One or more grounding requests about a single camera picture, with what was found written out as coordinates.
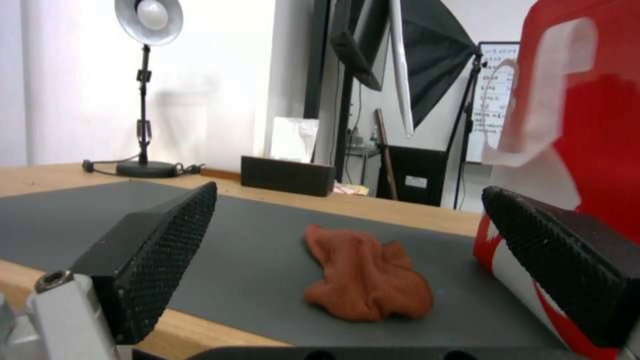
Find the white paper bag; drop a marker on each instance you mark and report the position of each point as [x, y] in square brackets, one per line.
[294, 138]

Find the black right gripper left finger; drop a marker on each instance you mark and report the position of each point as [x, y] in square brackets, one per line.
[150, 258]

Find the silver black desk lamp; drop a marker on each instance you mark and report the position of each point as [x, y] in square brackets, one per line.
[145, 75]

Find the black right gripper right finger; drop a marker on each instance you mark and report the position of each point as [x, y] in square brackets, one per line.
[555, 262]

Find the rust brown towel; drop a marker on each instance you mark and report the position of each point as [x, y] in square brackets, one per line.
[367, 275]

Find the red white takeout bag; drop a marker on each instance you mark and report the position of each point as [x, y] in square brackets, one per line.
[570, 123]

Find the black rectangular box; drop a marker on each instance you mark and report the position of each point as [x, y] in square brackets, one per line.
[286, 180]

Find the dark grey table mat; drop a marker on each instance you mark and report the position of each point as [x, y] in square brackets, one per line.
[280, 262]

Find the black softbox studio light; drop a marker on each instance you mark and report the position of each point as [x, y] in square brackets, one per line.
[400, 48]

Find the black light stand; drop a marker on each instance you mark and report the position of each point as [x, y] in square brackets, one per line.
[467, 123]

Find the black cabinet with label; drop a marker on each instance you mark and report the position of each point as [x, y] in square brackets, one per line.
[415, 174]

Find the whiteboard with writing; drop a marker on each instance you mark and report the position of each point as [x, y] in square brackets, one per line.
[492, 97]

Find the brown wooden stick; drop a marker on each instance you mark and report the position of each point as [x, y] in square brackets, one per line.
[386, 157]

